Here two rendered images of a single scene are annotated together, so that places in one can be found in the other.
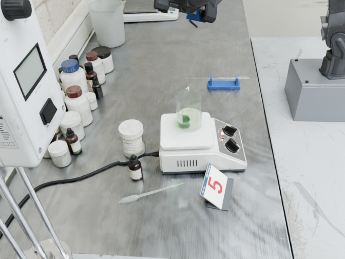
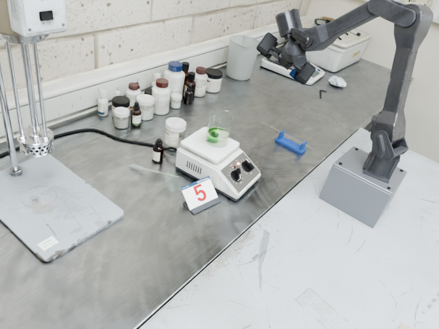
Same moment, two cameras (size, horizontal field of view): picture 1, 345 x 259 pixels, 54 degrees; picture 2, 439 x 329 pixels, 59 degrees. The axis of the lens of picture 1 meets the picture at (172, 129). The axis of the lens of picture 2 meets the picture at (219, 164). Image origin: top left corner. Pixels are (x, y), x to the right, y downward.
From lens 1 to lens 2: 0.45 m
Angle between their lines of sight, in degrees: 19
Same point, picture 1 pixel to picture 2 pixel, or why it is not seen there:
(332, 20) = (382, 116)
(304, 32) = not seen: outside the picture
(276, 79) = not seen: hidden behind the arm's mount
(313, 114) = (338, 200)
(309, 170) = (288, 232)
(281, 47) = not seen: hidden behind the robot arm
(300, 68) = (351, 155)
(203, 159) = (206, 170)
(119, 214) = (122, 172)
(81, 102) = (162, 93)
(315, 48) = (413, 165)
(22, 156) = (19, 27)
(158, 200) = (155, 180)
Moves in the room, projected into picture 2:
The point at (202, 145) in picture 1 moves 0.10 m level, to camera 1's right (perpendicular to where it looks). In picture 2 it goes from (208, 156) to (243, 173)
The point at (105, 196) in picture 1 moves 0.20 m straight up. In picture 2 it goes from (125, 158) to (127, 91)
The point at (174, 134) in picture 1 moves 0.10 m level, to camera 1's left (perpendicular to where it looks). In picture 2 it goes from (198, 141) to (167, 126)
